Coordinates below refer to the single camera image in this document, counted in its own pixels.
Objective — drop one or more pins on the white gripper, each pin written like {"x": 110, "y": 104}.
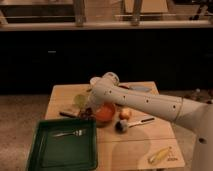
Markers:
{"x": 92, "y": 104}

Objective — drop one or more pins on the dark red grape bunch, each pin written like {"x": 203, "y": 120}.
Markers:
{"x": 87, "y": 114}

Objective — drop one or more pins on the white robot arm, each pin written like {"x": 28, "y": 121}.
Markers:
{"x": 192, "y": 115}

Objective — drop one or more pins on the light green plastic cup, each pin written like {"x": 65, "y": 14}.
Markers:
{"x": 80, "y": 100}

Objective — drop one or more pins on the orange bowl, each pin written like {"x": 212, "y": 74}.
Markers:
{"x": 105, "y": 113}

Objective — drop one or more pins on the white lidded cup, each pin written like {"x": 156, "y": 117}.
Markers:
{"x": 94, "y": 80}

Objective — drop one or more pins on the silver fork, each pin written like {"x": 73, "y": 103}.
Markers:
{"x": 75, "y": 133}

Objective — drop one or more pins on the dark brown bowl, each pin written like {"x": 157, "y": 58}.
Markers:
{"x": 124, "y": 86}

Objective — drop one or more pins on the grey blue triangular cloth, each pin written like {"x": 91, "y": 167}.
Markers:
{"x": 140, "y": 88}

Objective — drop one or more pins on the green plastic tray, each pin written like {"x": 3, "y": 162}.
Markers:
{"x": 66, "y": 153}

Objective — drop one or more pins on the black handled spatula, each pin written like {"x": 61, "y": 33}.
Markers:
{"x": 70, "y": 112}

